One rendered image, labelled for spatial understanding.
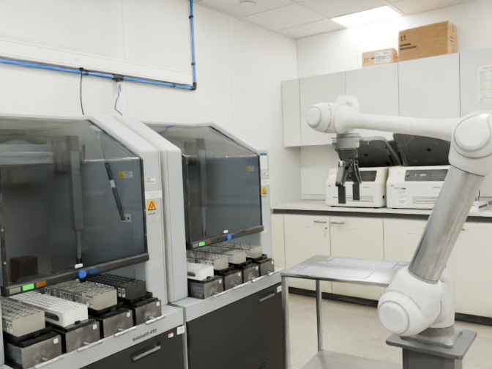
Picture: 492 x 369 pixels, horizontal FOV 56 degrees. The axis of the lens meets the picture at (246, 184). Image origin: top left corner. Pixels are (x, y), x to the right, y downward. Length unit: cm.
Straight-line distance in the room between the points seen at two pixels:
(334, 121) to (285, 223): 305
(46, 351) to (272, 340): 139
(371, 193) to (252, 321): 206
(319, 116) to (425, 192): 251
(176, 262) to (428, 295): 112
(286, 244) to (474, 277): 173
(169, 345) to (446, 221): 124
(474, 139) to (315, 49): 398
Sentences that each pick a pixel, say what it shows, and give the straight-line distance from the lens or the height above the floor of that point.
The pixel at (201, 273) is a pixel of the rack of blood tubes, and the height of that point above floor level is 85.
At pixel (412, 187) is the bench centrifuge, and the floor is 109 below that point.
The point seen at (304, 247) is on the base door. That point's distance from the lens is 462.
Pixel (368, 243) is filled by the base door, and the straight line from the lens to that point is 432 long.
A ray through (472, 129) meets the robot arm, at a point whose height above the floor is 143.
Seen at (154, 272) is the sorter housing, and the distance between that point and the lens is 211.
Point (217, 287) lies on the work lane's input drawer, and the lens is 229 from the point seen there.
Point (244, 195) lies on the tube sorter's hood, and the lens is 253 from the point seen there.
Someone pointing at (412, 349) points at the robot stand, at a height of 69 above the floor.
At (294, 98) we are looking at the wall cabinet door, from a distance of 494.
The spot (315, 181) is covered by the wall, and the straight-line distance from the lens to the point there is 519.
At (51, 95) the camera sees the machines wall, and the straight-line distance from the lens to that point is 312.
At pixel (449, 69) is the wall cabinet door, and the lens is 439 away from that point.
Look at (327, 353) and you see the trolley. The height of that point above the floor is 28.
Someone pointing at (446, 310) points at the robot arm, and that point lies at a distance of 181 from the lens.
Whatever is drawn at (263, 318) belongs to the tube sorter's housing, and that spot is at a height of 50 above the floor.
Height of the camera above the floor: 137
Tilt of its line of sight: 3 degrees down
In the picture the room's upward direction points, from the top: 2 degrees counter-clockwise
